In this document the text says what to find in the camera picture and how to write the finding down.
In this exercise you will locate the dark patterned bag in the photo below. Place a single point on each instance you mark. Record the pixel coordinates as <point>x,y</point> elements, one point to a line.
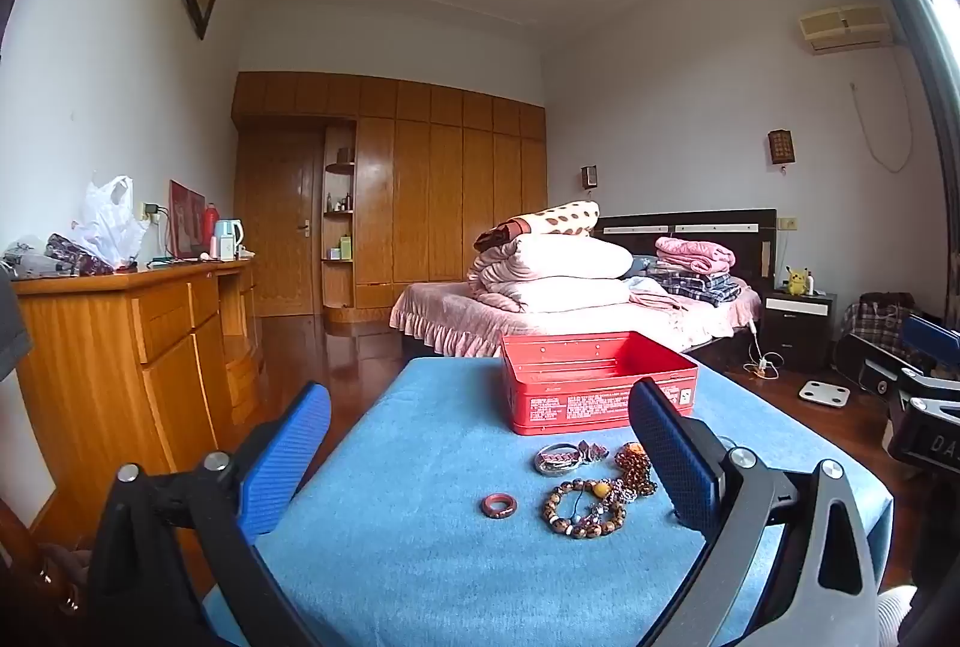
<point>75,253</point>

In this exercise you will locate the folded pink quilt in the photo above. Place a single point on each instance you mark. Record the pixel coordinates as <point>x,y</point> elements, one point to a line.
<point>562,296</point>
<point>562,257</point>

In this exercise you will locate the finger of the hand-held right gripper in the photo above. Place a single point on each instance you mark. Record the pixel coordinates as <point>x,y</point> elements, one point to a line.
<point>934,333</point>
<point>870,366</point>

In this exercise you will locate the silver bangle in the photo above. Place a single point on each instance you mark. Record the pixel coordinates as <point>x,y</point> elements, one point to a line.
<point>555,462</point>

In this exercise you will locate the blue table cloth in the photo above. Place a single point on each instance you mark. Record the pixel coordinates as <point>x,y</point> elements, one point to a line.
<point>420,542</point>

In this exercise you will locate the dark window frame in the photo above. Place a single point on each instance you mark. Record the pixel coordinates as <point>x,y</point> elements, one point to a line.
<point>919,54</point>

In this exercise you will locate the wooden dresser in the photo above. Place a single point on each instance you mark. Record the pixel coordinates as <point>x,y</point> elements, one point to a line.
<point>112,362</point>

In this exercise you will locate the red metal tin box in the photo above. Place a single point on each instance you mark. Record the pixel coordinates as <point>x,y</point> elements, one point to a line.
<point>592,384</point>

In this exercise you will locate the beige air conditioner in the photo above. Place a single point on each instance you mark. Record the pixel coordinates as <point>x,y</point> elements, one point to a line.
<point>844,28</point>

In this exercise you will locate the small wall frame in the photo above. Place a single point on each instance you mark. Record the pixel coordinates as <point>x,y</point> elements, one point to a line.
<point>589,176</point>

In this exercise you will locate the bed with dark headboard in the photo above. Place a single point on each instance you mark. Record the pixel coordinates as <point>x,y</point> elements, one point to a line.
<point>450,317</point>

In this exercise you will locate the folded plaid cloth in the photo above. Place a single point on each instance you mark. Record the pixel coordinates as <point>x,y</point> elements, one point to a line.
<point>697,287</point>

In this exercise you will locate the white plastic bag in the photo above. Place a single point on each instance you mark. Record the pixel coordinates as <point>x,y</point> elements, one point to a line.
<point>109,227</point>

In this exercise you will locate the brown wooden door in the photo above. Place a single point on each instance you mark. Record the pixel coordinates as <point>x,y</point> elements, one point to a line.
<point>277,219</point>

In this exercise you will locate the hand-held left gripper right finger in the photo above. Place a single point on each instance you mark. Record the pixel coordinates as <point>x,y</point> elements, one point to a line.
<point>675,459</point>

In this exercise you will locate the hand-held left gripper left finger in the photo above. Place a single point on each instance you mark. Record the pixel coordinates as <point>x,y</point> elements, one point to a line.
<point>285,459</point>

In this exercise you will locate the white bathroom scale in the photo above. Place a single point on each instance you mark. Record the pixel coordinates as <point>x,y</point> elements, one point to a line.
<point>823,393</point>

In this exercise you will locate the dark nightstand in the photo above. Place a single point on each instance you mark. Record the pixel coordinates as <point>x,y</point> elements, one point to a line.
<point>799,328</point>

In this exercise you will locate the polka dot blanket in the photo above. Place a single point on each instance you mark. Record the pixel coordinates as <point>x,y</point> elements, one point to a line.
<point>559,219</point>

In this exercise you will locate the brown wooden wall ornament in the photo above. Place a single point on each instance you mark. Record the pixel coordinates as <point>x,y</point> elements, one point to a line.
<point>780,146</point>

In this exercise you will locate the wooden wardrobe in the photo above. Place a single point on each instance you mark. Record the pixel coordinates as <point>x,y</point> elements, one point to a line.
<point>450,189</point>

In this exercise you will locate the plaid bag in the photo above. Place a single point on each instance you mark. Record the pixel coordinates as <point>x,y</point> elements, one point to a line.
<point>877,317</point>

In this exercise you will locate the yellow plush toy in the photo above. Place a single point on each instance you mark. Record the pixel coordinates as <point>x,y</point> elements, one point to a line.
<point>796,281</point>

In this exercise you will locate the beige wall socket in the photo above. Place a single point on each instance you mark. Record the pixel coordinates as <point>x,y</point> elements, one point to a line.
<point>787,223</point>

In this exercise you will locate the red picture board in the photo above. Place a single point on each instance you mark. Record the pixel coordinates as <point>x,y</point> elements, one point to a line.
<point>184,219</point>

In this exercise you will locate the wall socket with charger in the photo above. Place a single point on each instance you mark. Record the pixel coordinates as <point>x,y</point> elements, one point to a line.
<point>152,212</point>

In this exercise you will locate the wooden corner shelf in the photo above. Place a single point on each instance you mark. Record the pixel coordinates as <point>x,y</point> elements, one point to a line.
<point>339,212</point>

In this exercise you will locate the red thermos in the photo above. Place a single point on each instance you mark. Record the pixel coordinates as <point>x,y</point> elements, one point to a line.
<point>211,231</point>

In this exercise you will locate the folded pink blanket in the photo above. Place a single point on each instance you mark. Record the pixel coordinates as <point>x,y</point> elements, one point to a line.
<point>694,253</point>

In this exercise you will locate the green box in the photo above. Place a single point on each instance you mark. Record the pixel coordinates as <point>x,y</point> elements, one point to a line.
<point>346,248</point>

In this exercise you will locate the light blue electric kettle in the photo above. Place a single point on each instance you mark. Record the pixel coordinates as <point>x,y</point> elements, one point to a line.
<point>227,240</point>

